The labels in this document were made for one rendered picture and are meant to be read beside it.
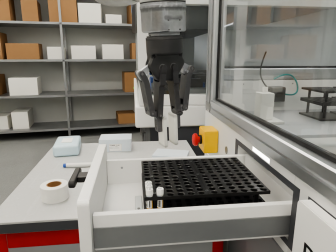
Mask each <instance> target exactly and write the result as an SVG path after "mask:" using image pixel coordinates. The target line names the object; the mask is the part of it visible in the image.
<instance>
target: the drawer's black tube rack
mask: <svg viewBox="0 0 336 252"><path fill-rule="evenodd" d="M149 164H150V169H151V176H148V177H152V182H153V188H154V192H153V194H155V200H153V209H157V200H163V208H178V207H195V206H212V205H229V204H246V203H263V202H265V201H264V200H263V198H262V197H261V196H260V195H265V194H271V191H270V190H269V189H268V188H267V187H266V186H265V185H264V184H263V183H262V182H261V181H260V180H259V179H258V178H257V177H256V176H255V175H254V174H253V173H252V172H251V171H250V170H249V169H248V168H247V167H246V166H245V165H244V164H243V163H242V162H241V161H240V160H239V159H237V158H236V157H225V158H200V159H176V160H151V161H149ZM158 187H162V188H163V196H157V188H158Z"/></svg>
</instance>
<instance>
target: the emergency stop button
mask: <svg viewBox="0 0 336 252"><path fill-rule="evenodd" d="M198 143H200V137H199V136H198V134H197V133H194V134H193V135H192V144H193V145H194V146H197V145H198Z"/></svg>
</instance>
